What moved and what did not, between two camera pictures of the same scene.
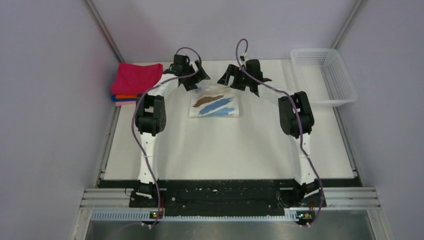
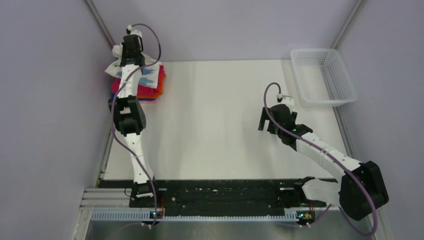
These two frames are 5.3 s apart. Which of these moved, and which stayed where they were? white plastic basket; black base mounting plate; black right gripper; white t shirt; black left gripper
Moved: black right gripper; white t shirt; black left gripper
Stayed: white plastic basket; black base mounting plate
